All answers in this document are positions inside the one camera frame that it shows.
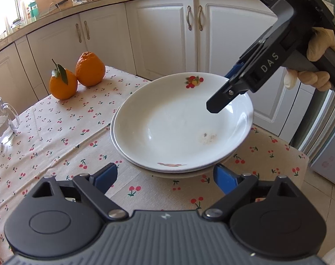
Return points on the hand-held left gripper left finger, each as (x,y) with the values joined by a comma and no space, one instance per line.
(105,178)

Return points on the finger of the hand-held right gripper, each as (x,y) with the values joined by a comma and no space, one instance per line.
(233,70)
(220,102)

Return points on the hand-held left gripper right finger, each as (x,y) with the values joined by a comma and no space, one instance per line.
(225,179)

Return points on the white stained fruit-print plate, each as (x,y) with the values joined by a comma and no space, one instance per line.
(167,121)

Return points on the person's right hand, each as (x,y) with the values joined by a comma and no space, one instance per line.
(320,41)

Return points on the cherry-print tablecloth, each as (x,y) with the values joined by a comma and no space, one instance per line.
(73,132)

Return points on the orange with green leaf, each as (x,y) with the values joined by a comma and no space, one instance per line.
(61,88)

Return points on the bumpy orange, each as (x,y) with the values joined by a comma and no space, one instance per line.
(90,70)

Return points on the glass mug with water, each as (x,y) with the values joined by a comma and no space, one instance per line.
(1,127)

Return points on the blue white packet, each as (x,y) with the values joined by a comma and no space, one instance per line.
(78,1)

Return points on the floral glass jar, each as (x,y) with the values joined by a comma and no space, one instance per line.
(16,25)

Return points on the kitchen knife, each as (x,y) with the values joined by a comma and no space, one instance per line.
(63,2)

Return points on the teal bottle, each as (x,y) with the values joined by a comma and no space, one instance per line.
(32,11)

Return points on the wooden cutting board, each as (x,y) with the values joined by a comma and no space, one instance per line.
(51,0)

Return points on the kitchen window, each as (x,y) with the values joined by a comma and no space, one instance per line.
(7,0)

